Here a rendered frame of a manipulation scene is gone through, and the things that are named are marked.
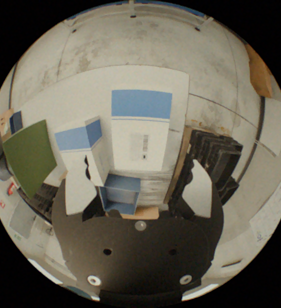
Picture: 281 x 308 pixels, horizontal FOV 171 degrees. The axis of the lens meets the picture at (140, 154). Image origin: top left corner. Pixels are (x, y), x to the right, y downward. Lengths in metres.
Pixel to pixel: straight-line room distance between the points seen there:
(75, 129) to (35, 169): 0.28
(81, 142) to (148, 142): 0.16
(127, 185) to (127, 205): 0.20
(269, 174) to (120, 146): 2.56
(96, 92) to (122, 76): 0.09
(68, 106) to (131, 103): 0.25
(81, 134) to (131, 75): 0.21
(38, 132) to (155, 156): 0.44
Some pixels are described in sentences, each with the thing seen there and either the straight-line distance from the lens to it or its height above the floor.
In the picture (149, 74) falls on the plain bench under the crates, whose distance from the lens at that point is 0.31.
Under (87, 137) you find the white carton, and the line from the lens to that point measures 0.25.
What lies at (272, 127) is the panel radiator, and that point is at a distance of 2.47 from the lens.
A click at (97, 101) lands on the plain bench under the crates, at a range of 0.32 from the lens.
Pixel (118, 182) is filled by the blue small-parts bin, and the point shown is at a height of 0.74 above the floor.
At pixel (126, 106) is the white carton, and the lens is 0.20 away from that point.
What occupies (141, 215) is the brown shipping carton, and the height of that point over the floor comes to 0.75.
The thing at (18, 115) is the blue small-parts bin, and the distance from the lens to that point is 0.76.
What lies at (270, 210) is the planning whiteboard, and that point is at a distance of 2.66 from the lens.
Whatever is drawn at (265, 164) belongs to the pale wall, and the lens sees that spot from 2.57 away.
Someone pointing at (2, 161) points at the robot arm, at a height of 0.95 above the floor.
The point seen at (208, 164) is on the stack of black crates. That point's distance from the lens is 0.75.
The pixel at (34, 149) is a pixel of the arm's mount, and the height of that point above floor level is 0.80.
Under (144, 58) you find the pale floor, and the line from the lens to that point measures 1.11.
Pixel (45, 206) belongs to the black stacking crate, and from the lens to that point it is 0.68.
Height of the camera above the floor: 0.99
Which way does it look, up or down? 61 degrees down
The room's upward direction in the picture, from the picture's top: 180 degrees clockwise
